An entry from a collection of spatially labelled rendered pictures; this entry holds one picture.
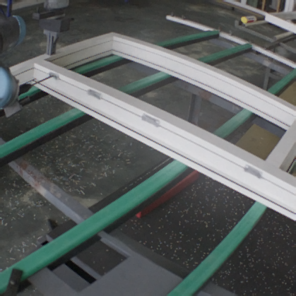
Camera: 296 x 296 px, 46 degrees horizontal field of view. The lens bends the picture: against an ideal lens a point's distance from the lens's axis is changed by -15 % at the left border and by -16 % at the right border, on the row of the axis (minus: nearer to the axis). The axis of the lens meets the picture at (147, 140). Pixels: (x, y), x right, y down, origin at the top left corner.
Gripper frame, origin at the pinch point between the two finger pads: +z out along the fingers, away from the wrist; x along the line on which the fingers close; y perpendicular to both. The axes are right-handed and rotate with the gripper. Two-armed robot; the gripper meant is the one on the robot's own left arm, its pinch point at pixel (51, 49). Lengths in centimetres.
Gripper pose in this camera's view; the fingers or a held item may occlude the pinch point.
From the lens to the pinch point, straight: 136.7
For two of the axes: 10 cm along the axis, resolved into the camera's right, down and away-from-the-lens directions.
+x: -7.9, -4.1, 4.5
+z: -1.2, 8.4, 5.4
